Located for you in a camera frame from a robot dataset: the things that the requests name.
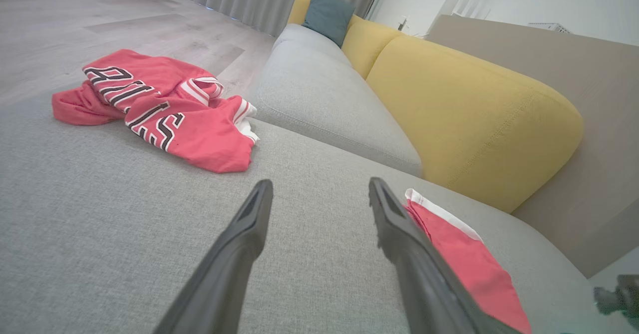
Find red jersey with white sleeves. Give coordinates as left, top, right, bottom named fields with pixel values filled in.
left=51, top=49, right=260, bottom=174

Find small yellow sofa back cushion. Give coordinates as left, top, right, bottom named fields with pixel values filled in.
left=341, top=15, right=405, bottom=80

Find grey fabric sofa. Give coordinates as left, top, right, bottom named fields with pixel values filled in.
left=0, top=0, right=639, bottom=334

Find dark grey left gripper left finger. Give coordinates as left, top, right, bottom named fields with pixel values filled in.
left=152, top=179, right=275, bottom=334

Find teal throw pillow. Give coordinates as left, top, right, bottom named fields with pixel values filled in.
left=302, top=0, right=356, bottom=48

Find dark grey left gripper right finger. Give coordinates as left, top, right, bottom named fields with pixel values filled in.
left=368, top=177, right=520, bottom=334

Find large yellow sofa back cushion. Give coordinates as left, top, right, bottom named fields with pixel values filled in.
left=366, top=35, right=585, bottom=214

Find red shorts with white stripe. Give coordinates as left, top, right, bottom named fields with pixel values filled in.
left=404, top=188, right=532, bottom=334

